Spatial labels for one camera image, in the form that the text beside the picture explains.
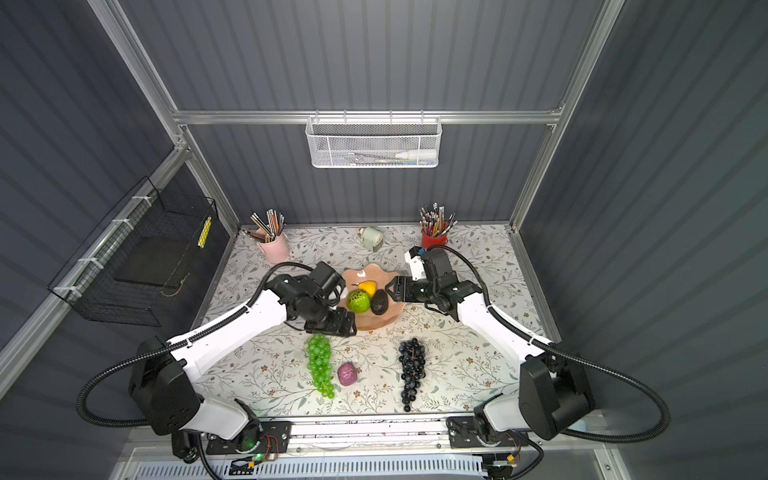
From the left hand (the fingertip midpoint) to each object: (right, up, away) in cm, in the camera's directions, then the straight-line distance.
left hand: (345, 330), depth 79 cm
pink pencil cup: (-28, +22, +24) cm, 43 cm away
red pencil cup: (+26, +25, +30) cm, 47 cm away
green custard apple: (+2, +6, +12) cm, 14 cm away
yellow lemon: (+5, +10, +18) cm, 21 cm away
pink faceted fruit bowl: (+9, +12, +23) cm, 28 cm away
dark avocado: (+9, +5, +14) cm, 17 cm away
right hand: (+14, +10, +4) cm, 18 cm away
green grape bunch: (-8, -8, +4) cm, 12 cm away
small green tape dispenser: (+5, +26, +29) cm, 40 cm away
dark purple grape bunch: (+18, -9, +2) cm, 20 cm away
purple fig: (+1, -12, 0) cm, 12 cm away
